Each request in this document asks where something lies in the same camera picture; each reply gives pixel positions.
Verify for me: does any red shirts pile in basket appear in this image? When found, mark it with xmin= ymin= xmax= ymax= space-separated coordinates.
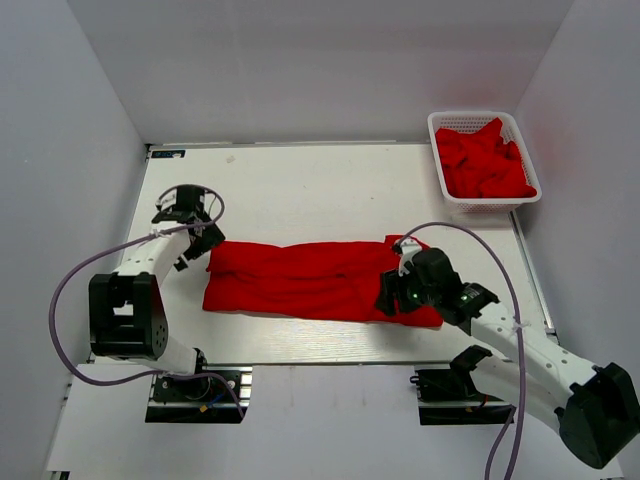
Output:
xmin=435 ymin=118 xmax=537 ymax=199

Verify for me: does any white plastic basket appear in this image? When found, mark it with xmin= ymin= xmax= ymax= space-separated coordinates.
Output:
xmin=427 ymin=111 xmax=541 ymax=214

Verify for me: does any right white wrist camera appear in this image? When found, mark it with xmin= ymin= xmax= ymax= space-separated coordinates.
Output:
xmin=392 ymin=237 xmax=422 ymax=256

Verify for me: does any red t shirt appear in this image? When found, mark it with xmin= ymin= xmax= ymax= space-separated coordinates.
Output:
xmin=202 ymin=235 xmax=443 ymax=328

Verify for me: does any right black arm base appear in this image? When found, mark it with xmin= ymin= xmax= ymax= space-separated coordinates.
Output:
xmin=409 ymin=368 xmax=512 ymax=426

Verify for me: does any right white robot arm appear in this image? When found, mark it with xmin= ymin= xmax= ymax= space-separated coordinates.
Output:
xmin=376 ymin=239 xmax=639 ymax=469

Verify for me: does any blue table label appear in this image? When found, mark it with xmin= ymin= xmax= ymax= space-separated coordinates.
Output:
xmin=151 ymin=150 xmax=186 ymax=159

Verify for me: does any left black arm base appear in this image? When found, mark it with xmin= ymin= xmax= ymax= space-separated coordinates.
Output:
xmin=145 ymin=367 xmax=253 ymax=425

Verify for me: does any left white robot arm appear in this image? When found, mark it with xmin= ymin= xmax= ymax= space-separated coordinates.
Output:
xmin=88 ymin=184 xmax=225 ymax=399

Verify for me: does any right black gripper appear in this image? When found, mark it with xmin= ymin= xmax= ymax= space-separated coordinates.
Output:
xmin=375 ymin=263 xmax=441 ymax=317

